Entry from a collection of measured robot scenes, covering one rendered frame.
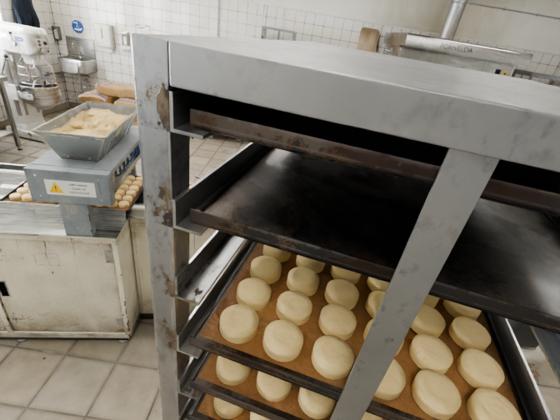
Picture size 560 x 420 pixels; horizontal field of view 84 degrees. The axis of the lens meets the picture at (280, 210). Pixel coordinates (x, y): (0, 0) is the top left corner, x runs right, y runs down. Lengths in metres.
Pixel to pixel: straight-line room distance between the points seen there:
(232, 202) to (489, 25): 6.11
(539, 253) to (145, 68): 0.42
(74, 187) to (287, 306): 1.33
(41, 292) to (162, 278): 1.80
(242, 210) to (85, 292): 1.77
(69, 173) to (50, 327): 1.05
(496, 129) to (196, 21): 5.80
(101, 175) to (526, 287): 1.48
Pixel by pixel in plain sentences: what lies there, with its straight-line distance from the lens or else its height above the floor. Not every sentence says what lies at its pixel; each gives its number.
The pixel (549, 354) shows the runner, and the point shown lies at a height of 1.58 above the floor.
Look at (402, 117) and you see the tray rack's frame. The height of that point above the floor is 1.80.
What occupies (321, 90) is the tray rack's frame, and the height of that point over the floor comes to 1.81.
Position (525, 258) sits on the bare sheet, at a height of 1.67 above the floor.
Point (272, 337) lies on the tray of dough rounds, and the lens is 0.41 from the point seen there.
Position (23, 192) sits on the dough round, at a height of 0.91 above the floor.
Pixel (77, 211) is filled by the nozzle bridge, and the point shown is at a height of 0.98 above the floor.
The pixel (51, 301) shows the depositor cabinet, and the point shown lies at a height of 0.38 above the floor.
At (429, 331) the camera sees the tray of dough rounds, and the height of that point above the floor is 1.51.
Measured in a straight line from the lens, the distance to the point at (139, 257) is 2.02.
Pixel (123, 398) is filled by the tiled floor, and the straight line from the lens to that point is 2.14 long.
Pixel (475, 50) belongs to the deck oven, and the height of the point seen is 1.95.
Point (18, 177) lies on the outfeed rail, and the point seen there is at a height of 0.87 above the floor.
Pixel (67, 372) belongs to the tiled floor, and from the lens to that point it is 2.32.
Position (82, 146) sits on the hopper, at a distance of 1.66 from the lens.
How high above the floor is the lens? 1.84
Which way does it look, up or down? 30 degrees down
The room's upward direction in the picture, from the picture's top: 10 degrees clockwise
